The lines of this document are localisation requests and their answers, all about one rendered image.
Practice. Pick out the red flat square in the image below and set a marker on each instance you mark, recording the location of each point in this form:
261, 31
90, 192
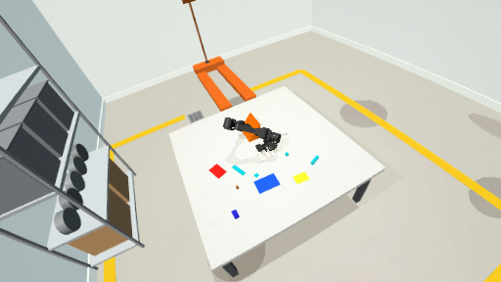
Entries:
217, 171

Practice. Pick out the blue flat plate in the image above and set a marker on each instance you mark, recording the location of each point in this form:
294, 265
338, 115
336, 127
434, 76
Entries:
266, 183

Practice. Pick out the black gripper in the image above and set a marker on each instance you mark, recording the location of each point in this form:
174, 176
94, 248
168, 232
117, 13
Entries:
262, 147

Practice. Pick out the small teal block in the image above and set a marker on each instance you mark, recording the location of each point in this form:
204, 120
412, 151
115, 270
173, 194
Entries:
314, 160

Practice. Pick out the cyan flat bar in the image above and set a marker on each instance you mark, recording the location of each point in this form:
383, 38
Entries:
238, 169

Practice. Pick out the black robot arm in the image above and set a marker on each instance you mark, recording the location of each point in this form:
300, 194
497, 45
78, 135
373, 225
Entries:
263, 133

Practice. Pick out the yellow flat rectangular plate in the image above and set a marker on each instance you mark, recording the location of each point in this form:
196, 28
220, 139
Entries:
301, 178

